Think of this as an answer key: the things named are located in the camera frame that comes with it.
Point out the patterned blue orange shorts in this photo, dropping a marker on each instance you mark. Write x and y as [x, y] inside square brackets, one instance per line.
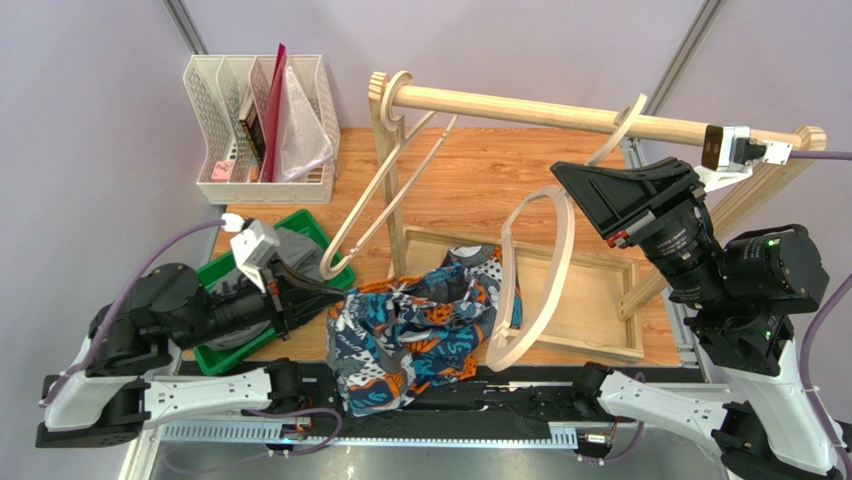
[389, 341]

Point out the clear plastic bag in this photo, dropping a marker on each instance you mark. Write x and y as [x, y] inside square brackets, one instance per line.
[302, 142]

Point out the red folder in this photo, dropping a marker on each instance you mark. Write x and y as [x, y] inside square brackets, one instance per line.
[272, 115]

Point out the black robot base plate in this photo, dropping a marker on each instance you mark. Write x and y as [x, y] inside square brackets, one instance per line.
[522, 407]

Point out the wooden clothes rack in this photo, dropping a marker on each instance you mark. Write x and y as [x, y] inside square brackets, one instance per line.
[742, 200]

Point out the white file organizer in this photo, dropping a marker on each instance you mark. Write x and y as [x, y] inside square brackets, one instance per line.
[216, 85]

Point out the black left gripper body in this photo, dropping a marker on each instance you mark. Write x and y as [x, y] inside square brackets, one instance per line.
[275, 288]

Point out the grey shorts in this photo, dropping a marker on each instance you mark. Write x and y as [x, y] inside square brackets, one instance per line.
[301, 254]

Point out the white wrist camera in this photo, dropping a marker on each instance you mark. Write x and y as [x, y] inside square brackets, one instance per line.
[254, 244]
[729, 154]

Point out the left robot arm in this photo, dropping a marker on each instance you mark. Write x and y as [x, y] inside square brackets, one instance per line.
[126, 385]

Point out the dark book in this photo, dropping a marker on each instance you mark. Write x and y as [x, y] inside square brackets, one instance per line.
[250, 122]

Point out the green plastic tray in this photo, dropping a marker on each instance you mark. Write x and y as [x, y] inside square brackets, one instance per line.
[219, 362]

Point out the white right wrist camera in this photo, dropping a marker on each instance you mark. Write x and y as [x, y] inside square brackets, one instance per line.
[729, 154]

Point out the pink eraser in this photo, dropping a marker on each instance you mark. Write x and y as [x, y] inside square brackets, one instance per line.
[222, 171]

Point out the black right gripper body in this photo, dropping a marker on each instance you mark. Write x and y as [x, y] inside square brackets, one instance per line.
[653, 214]

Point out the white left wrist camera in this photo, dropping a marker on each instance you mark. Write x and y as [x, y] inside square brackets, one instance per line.
[254, 244]

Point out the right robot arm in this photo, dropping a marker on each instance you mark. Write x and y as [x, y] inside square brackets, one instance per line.
[741, 296]

